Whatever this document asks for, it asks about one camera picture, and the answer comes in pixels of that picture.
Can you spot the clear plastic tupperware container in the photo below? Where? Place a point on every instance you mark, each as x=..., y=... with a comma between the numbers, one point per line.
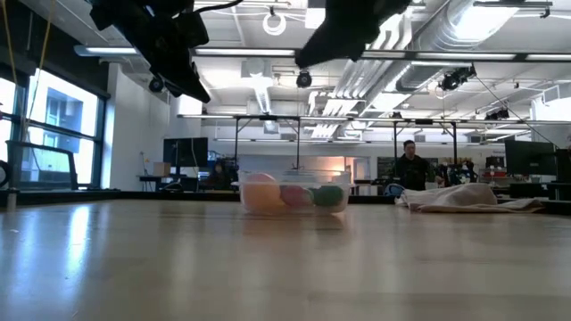
x=294, y=178

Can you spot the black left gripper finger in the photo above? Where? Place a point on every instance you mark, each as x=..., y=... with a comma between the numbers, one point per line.
x=171, y=84
x=189, y=78

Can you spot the black computer monitor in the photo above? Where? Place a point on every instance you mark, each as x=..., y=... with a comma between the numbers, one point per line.
x=564, y=165
x=185, y=151
x=531, y=157

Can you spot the black table edge rail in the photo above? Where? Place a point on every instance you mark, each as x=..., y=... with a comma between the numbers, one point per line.
x=134, y=196

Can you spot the silver ceiling duct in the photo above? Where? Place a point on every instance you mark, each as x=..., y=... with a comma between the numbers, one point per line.
x=446, y=31

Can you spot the toy peach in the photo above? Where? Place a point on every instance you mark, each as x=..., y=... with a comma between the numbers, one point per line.
x=261, y=194

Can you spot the standing person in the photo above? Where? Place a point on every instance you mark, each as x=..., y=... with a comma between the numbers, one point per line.
x=412, y=169

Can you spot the blue and white round object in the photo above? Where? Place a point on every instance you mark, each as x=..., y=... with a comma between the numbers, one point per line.
x=394, y=190

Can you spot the black ceiling spotlight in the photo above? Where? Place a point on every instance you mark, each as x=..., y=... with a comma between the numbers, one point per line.
x=456, y=78
x=303, y=79
x=156, y=84

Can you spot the white ceiling light strip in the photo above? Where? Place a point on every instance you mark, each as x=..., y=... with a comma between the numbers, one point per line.
x=107, y=50

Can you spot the red plush strawberry green leaves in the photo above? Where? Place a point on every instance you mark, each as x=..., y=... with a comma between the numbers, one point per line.
x=295, y=195

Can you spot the white cloth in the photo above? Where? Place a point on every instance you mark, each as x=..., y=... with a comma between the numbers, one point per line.
x=450, y=196

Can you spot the black metal station frame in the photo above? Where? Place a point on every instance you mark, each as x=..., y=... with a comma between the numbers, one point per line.
x=267, y=117
x=424, y=121

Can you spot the black window frame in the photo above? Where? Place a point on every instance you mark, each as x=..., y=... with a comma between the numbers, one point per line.
x=100, y=134

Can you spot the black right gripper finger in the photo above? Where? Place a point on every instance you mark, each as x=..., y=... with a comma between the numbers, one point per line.
x=354, y=44
x=323, y=44

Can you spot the cardboard box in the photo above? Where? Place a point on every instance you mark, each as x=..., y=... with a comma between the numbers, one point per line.
x=162, y=169

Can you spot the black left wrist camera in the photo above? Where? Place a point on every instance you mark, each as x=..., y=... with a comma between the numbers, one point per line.
x=194, y=29

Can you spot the green ball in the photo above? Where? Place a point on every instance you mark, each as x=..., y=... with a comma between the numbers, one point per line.
x=330, y=196

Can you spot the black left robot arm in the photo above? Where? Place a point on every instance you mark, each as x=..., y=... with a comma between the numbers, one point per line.
x=125, y=11

